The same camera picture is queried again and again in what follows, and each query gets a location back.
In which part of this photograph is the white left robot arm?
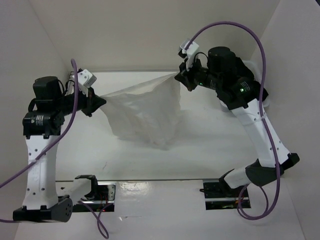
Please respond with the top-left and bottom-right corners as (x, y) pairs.
(12, 76), (106, 223)

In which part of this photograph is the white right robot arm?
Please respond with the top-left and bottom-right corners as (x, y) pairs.
(174, 46), (300, 197)

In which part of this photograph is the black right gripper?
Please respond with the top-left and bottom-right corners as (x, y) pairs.
(175, 53), (222, 91)

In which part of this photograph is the white perforated plastic basket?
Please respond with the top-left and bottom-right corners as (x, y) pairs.
(242, 60), (270, 108)

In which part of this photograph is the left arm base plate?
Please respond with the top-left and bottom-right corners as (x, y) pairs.
(63, 179), (116, 213)

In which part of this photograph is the white pleated skirt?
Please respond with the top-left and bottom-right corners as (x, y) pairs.
(100, 74), (181, 149)

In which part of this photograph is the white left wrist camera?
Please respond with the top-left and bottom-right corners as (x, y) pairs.
(77, 69), (97, 92)

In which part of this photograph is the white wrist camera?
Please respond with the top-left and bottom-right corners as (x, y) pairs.
(178, 39), (200, 71)
(77, 69), (97, 92)

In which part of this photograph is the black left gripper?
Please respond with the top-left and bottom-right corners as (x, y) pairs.
(55, 84), (106, 117)

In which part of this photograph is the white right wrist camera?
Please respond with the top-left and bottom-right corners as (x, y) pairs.
(178, 39), (200, 71)

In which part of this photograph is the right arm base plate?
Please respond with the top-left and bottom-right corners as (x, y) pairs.
(199, 179), (243, 210)

